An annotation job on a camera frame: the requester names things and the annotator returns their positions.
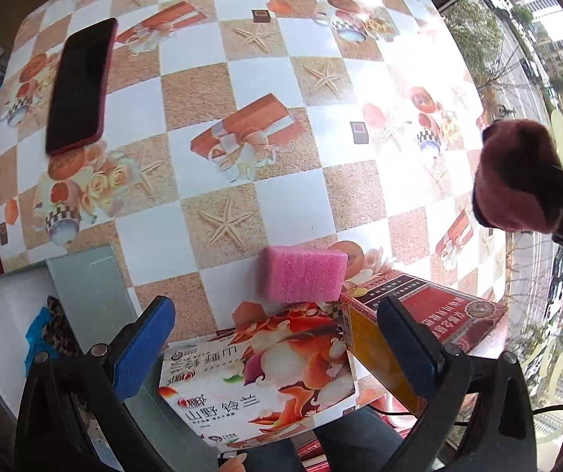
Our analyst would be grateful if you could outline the grey cardboard box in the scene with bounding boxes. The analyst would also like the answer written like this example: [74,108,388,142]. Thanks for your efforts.
[0,246,218,472]

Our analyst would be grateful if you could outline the floral tissue box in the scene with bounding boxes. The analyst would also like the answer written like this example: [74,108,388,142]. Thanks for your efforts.
[158,302,358,453]

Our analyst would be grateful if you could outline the person's jeans legs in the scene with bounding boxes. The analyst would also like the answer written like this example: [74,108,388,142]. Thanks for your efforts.
[242,403,405,472]

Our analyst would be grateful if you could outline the dark smartphone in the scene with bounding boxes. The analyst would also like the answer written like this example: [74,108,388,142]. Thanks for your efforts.
[46,17,118,155]

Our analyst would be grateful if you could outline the red patterned box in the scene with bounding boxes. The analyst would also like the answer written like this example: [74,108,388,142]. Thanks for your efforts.
[340,270,508,414]

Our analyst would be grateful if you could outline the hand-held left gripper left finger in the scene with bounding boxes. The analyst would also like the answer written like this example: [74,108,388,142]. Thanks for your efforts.
[13,295,177,472]

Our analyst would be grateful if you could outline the leopard print cloth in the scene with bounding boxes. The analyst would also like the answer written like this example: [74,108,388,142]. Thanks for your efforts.
[46,295,100,443]

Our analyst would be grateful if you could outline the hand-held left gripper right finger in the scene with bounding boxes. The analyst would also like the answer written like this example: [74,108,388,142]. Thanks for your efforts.
[376,296,538,472]

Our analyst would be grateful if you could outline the checkered printed tablecloth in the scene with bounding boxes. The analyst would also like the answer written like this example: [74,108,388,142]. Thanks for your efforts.
[0,0,513,389]

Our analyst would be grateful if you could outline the red white plastic stool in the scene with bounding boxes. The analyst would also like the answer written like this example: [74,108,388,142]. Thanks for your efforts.
[296,428,331,463]

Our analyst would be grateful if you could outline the pink sponge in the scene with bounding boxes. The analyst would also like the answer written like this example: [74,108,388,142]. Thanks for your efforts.
[258,245,348,303]

